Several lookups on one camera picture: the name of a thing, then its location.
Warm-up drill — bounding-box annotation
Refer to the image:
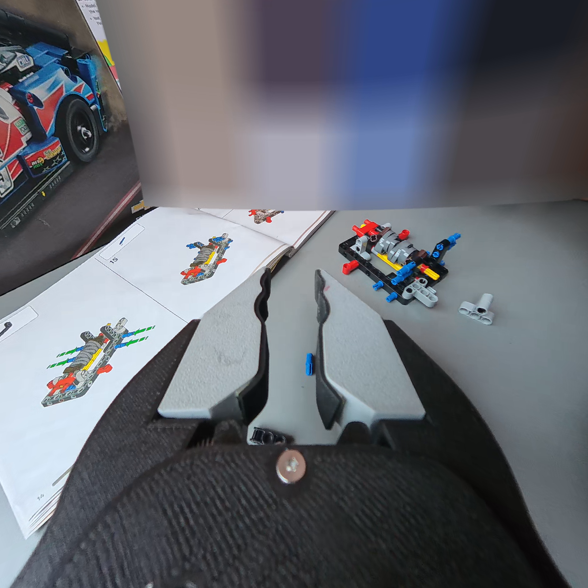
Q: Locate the grey T-shaped lego connector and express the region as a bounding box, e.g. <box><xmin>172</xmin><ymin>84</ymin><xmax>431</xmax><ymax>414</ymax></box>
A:
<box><xmin>458</xmin><ymin>292</ymin><xmax>496</xmax><ymax>326</ymax></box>

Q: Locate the lego chassis assembly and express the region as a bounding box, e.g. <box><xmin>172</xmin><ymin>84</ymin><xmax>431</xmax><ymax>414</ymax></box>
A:
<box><xmin>338</xmin><ymin>219</ymin><xmax>462</xmax><ymax>309</ymax></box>

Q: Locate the lego set box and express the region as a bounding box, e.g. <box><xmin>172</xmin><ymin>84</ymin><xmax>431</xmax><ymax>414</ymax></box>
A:
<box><xmin>0</xmin><ymin>0</ymin><xmax>144</xmax><ymax>296</ymax></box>

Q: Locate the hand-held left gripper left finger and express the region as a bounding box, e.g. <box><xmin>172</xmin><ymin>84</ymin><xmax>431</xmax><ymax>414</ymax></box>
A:
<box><xmin>157</xmin><ymin>267</ymin><xmax>273</xmax><ymax>425</ymax></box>

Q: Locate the lego instruction booklet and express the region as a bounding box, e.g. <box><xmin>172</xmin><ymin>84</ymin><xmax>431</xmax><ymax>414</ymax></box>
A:
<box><xmin>0</xmin><ymin>207</ymin><xmax>337</xmax><ymax>541</ymax></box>

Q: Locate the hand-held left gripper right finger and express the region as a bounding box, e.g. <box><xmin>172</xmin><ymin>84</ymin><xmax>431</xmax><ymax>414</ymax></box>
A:
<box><xmin>314</xmin><ymin>269</ymin><xmax>426</xmax><ymax>432</ymax></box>

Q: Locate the small black lego piece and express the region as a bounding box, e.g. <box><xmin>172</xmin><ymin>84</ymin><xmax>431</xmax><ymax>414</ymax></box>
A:
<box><xmin>251</xmin><ymin>426</ymin><xmax>288</xmax><ymax>446</ymax></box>

